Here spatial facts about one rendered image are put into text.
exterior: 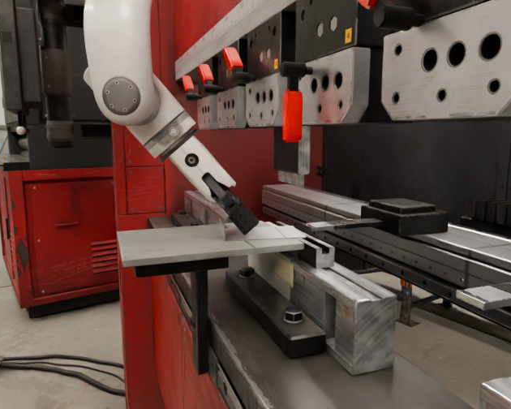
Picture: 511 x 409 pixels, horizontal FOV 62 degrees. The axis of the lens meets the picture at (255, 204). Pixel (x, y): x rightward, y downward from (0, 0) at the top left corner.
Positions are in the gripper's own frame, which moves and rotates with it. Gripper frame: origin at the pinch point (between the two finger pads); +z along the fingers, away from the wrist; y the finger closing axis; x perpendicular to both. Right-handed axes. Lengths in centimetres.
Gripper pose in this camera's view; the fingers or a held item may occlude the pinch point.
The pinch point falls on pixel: (242, 217)
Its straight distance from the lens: 69.9
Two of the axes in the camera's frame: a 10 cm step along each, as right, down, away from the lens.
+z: 6.3, 7.4, 2.3
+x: -7.5, 6.6, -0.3
